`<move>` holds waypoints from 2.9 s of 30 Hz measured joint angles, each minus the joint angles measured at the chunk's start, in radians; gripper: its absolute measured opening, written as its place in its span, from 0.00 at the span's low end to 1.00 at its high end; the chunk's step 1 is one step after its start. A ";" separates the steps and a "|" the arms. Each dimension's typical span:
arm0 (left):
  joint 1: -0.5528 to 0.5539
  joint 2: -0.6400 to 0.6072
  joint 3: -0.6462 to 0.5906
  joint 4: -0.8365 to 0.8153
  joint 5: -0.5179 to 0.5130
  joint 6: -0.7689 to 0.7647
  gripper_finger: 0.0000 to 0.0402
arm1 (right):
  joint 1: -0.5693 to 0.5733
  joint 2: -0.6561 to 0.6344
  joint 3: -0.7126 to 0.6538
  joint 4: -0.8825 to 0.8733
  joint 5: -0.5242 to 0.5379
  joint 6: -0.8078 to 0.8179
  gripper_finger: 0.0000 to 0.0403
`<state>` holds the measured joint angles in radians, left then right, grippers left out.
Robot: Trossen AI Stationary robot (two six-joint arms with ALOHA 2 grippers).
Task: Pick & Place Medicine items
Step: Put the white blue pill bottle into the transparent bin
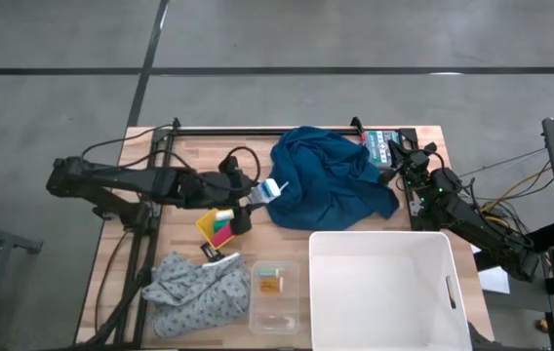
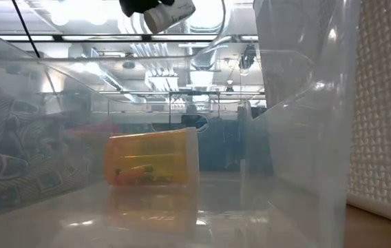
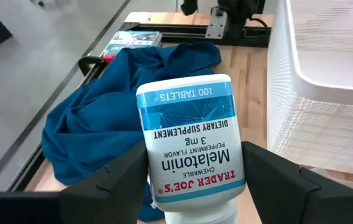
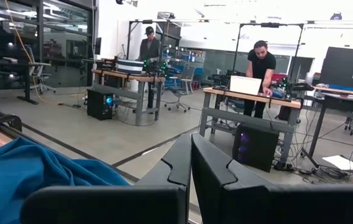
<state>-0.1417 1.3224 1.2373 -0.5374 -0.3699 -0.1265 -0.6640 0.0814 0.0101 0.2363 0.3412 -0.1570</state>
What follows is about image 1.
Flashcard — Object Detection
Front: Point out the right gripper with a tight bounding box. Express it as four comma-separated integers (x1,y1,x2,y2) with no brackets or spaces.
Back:
386,137,433,181

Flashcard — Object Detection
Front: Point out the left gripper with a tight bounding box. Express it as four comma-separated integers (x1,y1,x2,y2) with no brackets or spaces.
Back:
216,163,269,213

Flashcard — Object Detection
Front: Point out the white pill bottle blue label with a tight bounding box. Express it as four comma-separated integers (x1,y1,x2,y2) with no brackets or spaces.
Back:
249,177,290,206

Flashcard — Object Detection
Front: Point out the red bandage roll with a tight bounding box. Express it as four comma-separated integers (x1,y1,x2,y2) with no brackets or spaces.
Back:
210,222,236,249

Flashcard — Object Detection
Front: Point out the blue cloth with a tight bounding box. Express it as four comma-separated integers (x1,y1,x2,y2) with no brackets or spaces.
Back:
265,125,401,232

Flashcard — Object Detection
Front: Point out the grey patterned cloth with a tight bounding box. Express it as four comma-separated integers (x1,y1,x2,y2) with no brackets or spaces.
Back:
140,251,252,340

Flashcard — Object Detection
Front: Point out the small orange medicine bottle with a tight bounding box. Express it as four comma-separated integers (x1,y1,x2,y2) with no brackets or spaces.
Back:
258,277,284,294

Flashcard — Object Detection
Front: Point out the green first aid kit box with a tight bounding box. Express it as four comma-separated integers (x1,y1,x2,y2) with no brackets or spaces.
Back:
360,129,402,170

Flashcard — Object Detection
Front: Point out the yellow plastic basket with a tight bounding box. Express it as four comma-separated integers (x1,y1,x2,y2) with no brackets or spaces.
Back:
195,208,239,251

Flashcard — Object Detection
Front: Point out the small black tag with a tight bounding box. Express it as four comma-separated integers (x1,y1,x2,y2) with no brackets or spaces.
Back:
199,241,228,264

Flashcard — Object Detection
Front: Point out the clear plastic container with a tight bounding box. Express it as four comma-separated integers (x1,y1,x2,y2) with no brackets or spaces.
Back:
248,258,301,335

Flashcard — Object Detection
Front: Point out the white perforated plastic basket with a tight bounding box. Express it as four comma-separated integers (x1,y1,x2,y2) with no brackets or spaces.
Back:
308,230,473,351

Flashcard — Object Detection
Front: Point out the white paper sheet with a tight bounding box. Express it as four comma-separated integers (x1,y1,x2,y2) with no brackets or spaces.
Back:
471,243,511,295

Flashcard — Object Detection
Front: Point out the black aluminium table frame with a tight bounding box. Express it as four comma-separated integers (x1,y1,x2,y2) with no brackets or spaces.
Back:
74,116,424,350

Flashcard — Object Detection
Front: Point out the yellow floor cable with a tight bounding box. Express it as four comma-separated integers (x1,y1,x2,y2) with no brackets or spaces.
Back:
481,165,554,215

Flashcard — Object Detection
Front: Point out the black base cable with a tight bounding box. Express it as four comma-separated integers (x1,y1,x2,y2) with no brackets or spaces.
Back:
79,122,180,162

